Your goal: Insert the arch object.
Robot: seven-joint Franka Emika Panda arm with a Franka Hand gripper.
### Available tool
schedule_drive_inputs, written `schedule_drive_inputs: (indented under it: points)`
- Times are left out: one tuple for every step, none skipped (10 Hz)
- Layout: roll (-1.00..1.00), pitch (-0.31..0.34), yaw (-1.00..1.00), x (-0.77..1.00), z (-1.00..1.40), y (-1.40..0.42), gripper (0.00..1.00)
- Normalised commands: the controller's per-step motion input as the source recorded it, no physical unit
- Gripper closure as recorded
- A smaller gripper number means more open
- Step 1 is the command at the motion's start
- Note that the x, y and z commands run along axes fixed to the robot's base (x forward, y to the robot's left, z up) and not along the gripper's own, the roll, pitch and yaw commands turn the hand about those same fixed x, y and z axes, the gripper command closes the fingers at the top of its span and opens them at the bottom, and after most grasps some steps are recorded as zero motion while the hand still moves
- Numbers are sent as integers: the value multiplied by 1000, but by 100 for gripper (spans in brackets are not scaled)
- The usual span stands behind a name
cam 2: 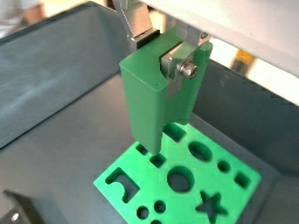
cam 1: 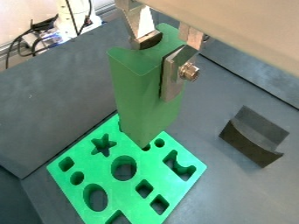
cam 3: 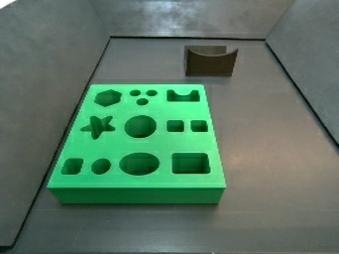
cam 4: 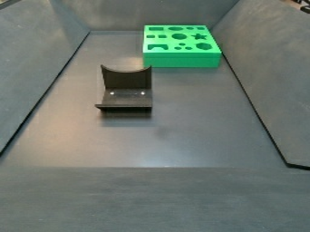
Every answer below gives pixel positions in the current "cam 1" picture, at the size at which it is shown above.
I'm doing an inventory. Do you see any green arch block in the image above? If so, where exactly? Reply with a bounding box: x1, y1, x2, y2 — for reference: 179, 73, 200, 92
107, 24, 183, 148

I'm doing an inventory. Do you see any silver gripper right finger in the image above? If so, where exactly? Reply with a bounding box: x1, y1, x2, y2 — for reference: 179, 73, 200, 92
160, 23, 204, 102

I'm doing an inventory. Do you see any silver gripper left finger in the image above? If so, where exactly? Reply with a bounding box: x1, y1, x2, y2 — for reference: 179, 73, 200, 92
115, 0, 163, 50

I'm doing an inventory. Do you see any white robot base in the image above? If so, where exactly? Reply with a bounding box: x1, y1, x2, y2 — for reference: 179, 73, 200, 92
53, 0, 101, 41

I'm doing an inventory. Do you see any black cable bundle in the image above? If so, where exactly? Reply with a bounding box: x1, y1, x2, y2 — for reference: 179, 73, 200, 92
4, 0, 95, 70

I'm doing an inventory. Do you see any dark grey arch holder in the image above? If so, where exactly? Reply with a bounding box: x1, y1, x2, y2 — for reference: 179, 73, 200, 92
219, 106, 290, 168

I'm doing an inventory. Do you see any green shape sorter board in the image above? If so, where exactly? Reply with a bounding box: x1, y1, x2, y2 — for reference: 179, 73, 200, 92
47, 115, 207, 224

